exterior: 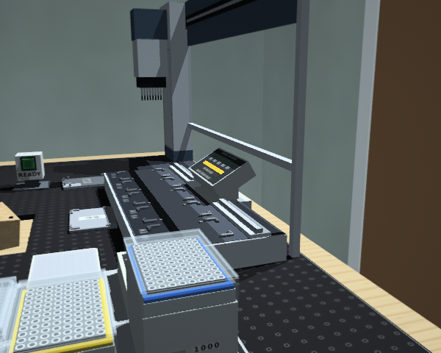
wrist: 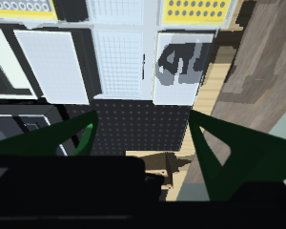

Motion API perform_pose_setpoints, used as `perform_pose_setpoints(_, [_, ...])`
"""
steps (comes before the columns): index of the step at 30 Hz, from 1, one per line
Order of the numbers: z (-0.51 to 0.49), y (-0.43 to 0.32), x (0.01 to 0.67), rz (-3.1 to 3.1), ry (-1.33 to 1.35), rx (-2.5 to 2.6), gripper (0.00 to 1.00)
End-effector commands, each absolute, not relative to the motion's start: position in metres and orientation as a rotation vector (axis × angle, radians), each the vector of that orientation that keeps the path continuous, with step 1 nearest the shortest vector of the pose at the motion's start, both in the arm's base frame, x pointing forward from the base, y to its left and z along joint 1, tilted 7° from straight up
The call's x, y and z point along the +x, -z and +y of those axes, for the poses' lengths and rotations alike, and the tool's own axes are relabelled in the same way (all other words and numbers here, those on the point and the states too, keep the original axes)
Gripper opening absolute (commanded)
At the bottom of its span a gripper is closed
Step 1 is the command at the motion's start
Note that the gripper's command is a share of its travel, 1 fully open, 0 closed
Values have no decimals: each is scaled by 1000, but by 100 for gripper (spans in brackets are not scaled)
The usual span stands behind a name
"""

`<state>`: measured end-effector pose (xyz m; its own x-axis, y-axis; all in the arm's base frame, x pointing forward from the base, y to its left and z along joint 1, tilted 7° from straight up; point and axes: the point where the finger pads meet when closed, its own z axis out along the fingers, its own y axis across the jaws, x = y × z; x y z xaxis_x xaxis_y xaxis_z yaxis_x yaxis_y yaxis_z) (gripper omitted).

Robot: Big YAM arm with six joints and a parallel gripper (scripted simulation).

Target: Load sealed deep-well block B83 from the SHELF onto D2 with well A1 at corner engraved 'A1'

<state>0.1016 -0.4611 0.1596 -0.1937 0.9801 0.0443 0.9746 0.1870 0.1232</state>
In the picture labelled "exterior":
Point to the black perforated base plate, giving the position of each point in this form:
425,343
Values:
292,306

